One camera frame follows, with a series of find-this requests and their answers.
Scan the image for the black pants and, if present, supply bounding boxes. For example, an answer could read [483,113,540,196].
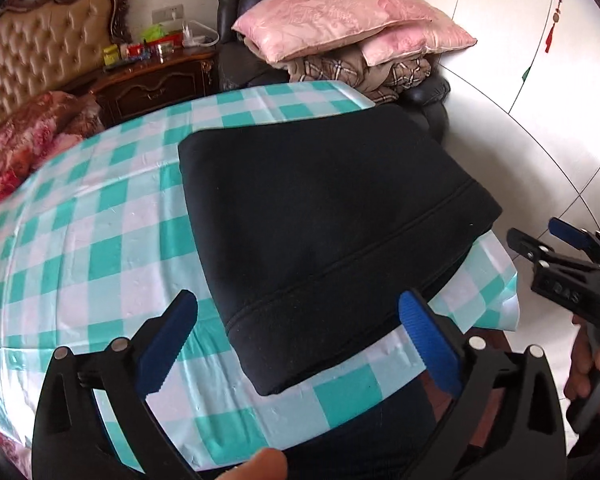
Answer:
[178,105,502,396]

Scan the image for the person's right hand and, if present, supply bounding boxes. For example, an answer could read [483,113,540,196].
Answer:
[564,315,600,401]

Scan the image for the person's left hand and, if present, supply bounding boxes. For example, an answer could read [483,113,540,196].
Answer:
[218,448,288,480]

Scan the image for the white wardrobe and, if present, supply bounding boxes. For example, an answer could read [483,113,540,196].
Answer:
[426,0,600,235]

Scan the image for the teal checkered tablecloth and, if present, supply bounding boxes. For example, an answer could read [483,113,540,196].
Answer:
[0,79,522,476]

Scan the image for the red hanging tassel ornament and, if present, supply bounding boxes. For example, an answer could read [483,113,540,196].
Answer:
[544,0,564,53]

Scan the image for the small pink pillow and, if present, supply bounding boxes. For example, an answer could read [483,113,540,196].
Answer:
[358,8,478,67]

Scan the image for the red floral blanket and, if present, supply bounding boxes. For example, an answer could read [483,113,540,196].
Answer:
[0,91,104,203]

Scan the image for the large pink pillow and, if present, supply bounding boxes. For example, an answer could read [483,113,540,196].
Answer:
[232,0,433,64]

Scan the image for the black leather armchair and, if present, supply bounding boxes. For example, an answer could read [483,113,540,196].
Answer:
[218,0,450,141]

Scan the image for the dark wooden nightstand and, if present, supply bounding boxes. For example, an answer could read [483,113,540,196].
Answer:
[90,48,219,128]

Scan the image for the yellow jar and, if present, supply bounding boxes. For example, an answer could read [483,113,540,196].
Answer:
[102,44,120,67]

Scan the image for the tufted leather headboard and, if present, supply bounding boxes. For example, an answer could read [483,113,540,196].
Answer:
[0,0,131,124]

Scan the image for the green bag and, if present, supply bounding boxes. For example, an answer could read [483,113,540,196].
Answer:
[140,23,166,44]

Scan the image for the white charger cable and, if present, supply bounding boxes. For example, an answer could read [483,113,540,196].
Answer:
[180,18,222,49]

